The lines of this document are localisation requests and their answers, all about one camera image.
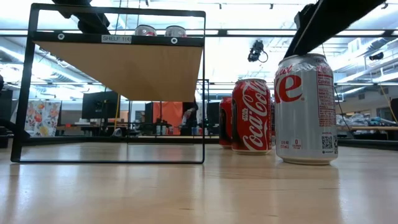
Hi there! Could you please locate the cluttered background table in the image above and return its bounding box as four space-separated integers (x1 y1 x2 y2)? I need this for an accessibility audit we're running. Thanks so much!
336 112 398 141

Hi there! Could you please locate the black metal shelf wooden board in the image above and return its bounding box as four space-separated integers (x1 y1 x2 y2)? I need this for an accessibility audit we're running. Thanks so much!
10 2 206 165

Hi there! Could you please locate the black overhead frame bar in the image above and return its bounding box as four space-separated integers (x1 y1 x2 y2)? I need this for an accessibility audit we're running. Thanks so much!
0 29 398 38

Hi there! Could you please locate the black hanging camera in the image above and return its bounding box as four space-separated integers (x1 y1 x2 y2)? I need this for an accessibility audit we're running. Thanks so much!
247 39 269 64

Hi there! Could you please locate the white shelf label sticker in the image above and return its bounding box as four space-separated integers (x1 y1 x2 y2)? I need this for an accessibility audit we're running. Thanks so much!
101 34 132 44

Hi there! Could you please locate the dark background equipment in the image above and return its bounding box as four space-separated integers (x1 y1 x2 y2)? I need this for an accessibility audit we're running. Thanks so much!
0 73 16 149

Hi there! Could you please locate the black background monitor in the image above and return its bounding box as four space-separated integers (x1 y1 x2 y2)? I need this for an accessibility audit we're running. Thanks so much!
81 91 121 119

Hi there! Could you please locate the floral patterned cloth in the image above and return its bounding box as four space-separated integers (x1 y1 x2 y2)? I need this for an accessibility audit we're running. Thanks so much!
24 99 62 138

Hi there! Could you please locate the silver Diet Coke can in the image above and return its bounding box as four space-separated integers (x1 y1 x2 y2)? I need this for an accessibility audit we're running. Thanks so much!
273 53 339 166

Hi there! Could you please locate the yellow hanging cable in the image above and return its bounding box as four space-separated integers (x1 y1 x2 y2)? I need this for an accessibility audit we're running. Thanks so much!
322 43 354 135

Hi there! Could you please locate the orange partition panel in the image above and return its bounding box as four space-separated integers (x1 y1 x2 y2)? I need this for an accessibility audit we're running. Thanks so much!
152 101 184 136

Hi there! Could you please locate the red Coca-Cola Star Wars can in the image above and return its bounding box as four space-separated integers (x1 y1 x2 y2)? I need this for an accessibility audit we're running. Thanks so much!
231 78 272 156

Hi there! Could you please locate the red Coke Zero can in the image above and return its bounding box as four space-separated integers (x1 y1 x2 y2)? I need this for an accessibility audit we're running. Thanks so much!
270 99 276 147

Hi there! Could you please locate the black table frame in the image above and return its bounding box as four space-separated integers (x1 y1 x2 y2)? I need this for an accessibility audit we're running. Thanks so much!
0 135 398 151

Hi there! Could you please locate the person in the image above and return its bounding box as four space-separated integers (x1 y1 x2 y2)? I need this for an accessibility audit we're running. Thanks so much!
181 99 200 137

